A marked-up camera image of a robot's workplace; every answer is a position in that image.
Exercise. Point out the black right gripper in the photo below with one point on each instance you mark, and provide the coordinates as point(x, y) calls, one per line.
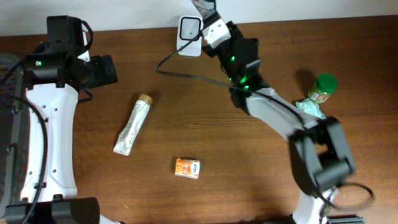
point(237, 31)

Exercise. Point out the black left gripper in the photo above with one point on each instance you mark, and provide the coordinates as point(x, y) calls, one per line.
point(106, 69)

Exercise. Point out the white tube gold cap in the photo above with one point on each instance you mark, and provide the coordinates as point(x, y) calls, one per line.
point(129, 134)

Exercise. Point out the light green snack packet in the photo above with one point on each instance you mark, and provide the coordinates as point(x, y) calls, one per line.
point(310, 107)

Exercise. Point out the green lidded jar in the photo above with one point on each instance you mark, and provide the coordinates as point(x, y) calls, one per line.
point(324, 86)

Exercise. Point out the orange tissue packet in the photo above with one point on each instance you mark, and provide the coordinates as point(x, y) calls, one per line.
point(187, 168)

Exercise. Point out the green 3M gloves packet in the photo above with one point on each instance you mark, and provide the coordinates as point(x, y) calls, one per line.
point(205, 7)

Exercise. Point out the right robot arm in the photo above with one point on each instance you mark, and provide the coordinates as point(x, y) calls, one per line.
point(319, 153)

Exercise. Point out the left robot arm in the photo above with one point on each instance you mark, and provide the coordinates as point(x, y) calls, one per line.
point(39, 95)

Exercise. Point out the grey plastic basket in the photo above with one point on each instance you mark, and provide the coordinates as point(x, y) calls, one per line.
point(14, 141)

